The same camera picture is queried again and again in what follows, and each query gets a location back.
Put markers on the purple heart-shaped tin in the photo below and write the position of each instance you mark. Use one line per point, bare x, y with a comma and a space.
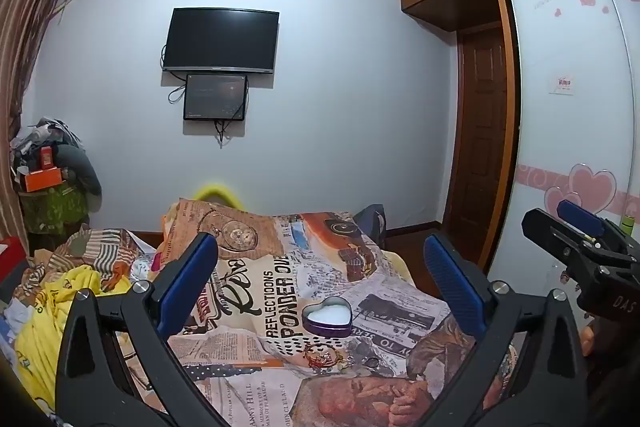
327, 318

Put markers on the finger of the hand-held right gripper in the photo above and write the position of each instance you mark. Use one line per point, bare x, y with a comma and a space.
580, 214
550, 232

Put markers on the small red box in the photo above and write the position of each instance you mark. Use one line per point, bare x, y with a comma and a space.
47, 157

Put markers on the striped quilt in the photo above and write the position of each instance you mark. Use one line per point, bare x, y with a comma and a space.
90, 247

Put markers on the black wall television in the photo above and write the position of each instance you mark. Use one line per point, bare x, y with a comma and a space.
220, 39

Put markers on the green patterned bag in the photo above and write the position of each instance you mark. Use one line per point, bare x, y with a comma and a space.
55, 212

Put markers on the yellow hoop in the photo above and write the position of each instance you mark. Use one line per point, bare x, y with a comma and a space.
216, 191

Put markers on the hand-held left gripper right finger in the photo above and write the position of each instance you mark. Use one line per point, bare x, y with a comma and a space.
452, 279

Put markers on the dark blue bag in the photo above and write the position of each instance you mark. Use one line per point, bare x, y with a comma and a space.
372, 222

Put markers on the orange box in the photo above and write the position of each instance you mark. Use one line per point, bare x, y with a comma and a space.
42, 180

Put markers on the small black wall monitor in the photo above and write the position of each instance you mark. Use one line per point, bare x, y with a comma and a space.
215, 97

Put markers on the brown wooden door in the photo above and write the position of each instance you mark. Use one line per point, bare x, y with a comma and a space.
477, 132

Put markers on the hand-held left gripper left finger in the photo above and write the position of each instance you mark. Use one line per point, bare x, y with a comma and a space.
192, 274

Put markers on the brown striped curtain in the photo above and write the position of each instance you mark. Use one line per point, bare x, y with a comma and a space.
22, 32

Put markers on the newspaper printed blanket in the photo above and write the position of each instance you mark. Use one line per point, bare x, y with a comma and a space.
300, 297

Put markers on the yellow cloth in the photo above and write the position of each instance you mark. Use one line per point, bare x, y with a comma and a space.
47, 332

